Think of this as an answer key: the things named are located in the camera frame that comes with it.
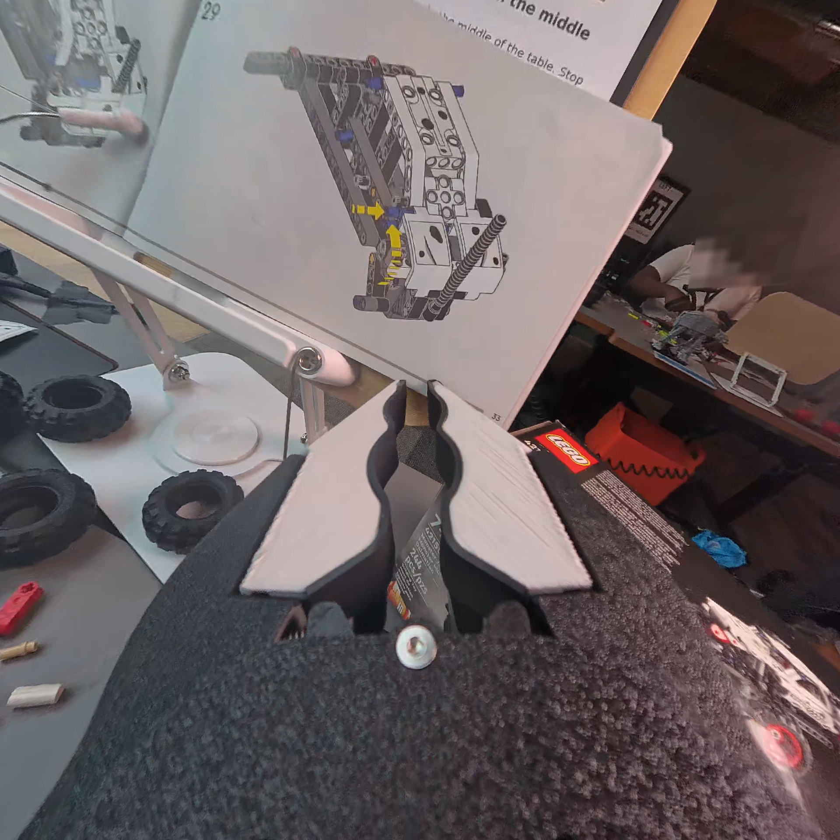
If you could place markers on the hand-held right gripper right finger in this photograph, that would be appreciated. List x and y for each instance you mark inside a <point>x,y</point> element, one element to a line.
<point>505,512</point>

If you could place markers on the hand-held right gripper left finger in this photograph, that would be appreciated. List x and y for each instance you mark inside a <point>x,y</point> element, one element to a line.
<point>321,518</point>

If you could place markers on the grey desk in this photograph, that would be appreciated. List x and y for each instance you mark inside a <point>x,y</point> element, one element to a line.
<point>92,623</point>

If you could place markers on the orange red plastic crate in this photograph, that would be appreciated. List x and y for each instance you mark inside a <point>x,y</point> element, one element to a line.
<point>630,439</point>

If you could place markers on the black toy set box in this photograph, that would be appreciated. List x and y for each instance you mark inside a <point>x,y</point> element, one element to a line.
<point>656,525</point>

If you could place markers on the black rubber tyre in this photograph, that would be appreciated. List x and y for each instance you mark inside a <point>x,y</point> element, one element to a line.
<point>10,407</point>
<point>111,410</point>
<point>157,518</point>
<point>79,505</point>

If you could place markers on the white lamp base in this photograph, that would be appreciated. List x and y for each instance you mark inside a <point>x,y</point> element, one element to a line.
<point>131,456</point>

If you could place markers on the long wooden work table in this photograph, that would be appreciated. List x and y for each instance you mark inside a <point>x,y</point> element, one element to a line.
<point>623,331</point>

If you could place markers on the blue plastic bag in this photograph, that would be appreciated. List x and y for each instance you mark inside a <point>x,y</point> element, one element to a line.
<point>718,548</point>

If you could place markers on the grey brick walker model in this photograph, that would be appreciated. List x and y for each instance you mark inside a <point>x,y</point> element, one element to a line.
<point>692,334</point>

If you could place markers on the pile of red white bricks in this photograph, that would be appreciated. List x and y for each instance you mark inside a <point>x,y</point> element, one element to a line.
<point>19,607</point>

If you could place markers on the building instruction booklet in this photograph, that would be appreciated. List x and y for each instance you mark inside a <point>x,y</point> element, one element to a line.
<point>262,197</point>

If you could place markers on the black framed marker sign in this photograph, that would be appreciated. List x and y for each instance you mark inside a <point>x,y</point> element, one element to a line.
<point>656,210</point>

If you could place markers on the beige chair back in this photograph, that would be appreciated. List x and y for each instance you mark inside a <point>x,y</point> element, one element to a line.
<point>800,341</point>

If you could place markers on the printed paper sheet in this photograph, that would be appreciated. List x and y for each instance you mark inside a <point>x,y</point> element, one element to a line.
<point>630,39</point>

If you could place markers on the wooden post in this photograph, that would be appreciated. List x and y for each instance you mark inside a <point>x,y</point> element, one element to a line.
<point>669,52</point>

